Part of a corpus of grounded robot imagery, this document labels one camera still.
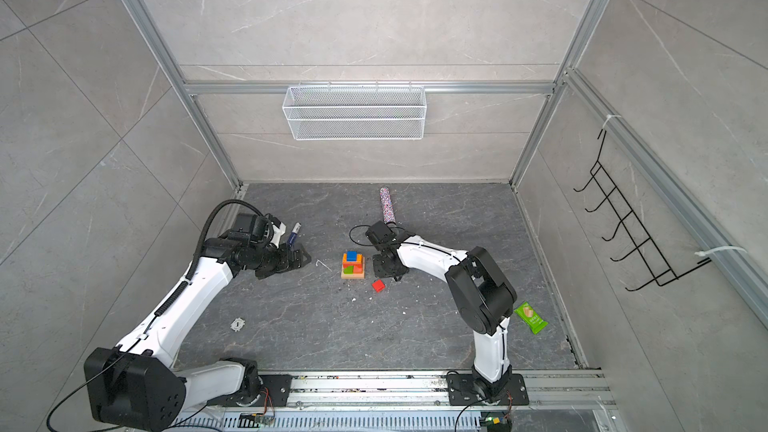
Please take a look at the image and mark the orange yellow block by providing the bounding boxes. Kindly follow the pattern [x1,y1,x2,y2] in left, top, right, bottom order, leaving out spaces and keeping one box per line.
[342,252,364,274]

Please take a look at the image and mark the red cube block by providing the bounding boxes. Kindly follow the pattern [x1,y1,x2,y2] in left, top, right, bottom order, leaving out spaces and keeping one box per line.
[372,280,386,292]

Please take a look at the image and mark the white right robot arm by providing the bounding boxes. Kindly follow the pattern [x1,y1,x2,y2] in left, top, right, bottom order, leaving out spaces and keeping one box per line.
[365,221,517,402]

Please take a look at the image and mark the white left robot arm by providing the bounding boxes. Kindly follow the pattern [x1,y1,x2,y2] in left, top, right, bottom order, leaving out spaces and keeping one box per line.
[84,199,311,431]

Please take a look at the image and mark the blue white marker pen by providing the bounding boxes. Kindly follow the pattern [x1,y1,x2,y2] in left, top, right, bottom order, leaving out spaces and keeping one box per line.
[286,222,302,248]

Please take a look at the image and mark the purple glitter microphone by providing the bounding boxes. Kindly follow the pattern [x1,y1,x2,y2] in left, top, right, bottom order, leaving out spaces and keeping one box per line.
[379,187,396,223]

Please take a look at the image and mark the green snack packet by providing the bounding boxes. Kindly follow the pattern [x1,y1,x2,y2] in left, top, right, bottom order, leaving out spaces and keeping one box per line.
[514,302,549,335]

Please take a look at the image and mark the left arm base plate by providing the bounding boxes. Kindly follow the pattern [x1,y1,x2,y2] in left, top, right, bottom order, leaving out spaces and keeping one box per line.
[208,374,293,408]

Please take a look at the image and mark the white wire mesh basket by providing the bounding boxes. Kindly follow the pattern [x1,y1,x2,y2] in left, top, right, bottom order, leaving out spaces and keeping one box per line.
[282,85,428,141]

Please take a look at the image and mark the aluminium mounting rail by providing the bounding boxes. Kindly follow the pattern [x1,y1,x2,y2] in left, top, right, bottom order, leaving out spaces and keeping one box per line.
[169,370,626,431]

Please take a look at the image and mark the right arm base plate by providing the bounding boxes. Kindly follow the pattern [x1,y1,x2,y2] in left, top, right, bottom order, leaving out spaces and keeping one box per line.
[444,370,530,406]

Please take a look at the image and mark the black wire hook rack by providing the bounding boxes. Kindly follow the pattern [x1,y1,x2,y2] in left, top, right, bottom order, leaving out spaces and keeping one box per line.
[573,130,712,293]

